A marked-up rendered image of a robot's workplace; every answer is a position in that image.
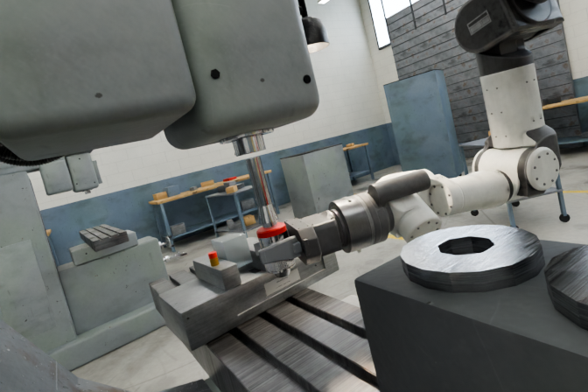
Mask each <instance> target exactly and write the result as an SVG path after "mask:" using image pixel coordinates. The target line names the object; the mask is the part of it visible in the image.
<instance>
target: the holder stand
mask: <svg viewBox="0 0 588 392"><path fill-rule="evenodd" d="M354 285H355V289H356V292H357V296H358V299H359V304H360V310H361V314H362V317H363V322H364V326H365V329H366V333H367V340H368V344H369V347H370V351H371V355H372V359H373V363H374V369H375V373H376V377H377V381H378V384H379V388H380V392H588V245H587V244H579V243H570V242H562V241H546V240H539V239H538V237H537V235H536V234H532V233H530V232H528V231H526V230H524V229H522V228H517V227H507V226H502V225H472V226H463V227H450V228H447V229H442V230H438V231H434V232H430V233H428V234H424V235H422V236H419V237H417V238H415V239H414V240H412V241H410V242H409V243H407V244H406V245H404V246H403V248H402V252H401V254H400V255H399V256H398V257H396V258H394V259H392V260H390V261H388V262H385V263H384V264H382V265H380V266H378V267H377V268H375V269H372V270H370V271H369V272H367V273H365V274H363V275H361V276H358V277H356V278H355V280H354Z"/></svg>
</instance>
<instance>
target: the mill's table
mask: <svg viewBox="0 0 588 392"><path fill-rule="evenodd" d="M189 269H190V272H187V271H185V270H184V269H182V270H181V271H178V272H176V273H173V274H171V275H169V277H170V280H168V281H167V280H166V279H164V278H160V279H158V280H156V281H154V282H151V283H149V286H150V291H151V295H152V297H153V301H154V304H155V307H156V309H157V311H158V312H159V313H160V314H161V316H162V317H164V315H163V313H162V309H161V305H160V303H159V299H158V295H159V294H161V293H164V292H166V291H169V290H171V289H173V288H176V287H178V286H180V285H181V284H185V283H187V282H190V281H192V280H193V279H196V278H197V276H196V272H195V269H194V266H192V267H189ZM183 344H184V343H183ZM184 345H185V344H184ZM185 346H186V345H185ZM186 348H187V349H188V350H189V352H190V353H191V354H192V356H193V357H194V358H195V359H196V361H197V362H198V363H199V364H200V365H201V366H202V368H203V369H204V370H205V372H206V373H207V374H208V376H209V377H210V378H211V379H212V381H213V382H214V384H215V385H216V386H217V387H218V389H219V390H220V391H221V392H380V388H379V384H378V381H377V377H376V373H375V366H374V363H373V359H372V355H371V351H370V347H369V344H368V337H367V333H366V329H365V326H364V322H363V317H362V314H361V308H360V307H358V306H355V305H352V304H349V303H346V302H344V301H341V300H338V299H337V298H334V297H330V296H327V295H325V294H323V293H320V292H317V291H315V290H311V289H309V288H305V289H304V290H301V291H300V292H298V293H297V294H295V295H293V296H291V297H289V298H287V299H285V300H284V301H282V302H281V303H279V304H276V305H274V306H272V307H271V308H269V309H268V310H266V311H264V312H262V313H260V314H258V315H256V316H255V317H253V318H251V319H249V320H248V321H246V322H244V323H242V324H240V325H238V326H237V327H235V328H233V329H232V330H230V331H228V332H225V333H224V334H222V335H221V336H219V337H217V338H216V339H213V340H211V341H209V342H208V343H206V344H205V345H203V346H201V347H199V348H197V349H195V350H193V351H191V350H190V349H189V348H188V347H187V346H186Z"/></svg>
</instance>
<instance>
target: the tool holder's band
mask: <svg viewBox="0 0 588 392"><path fill-rule="evenodd" d="M285 231H286V226H285V224H284V223H282V222H278V223H277V226H276V227H273V228H270V229H263V227H260V228H259V229H257V231H256V234H257V237H258V238H269V237H272V236H275V235H280V234H281V233H283V232H285Z"/></svg>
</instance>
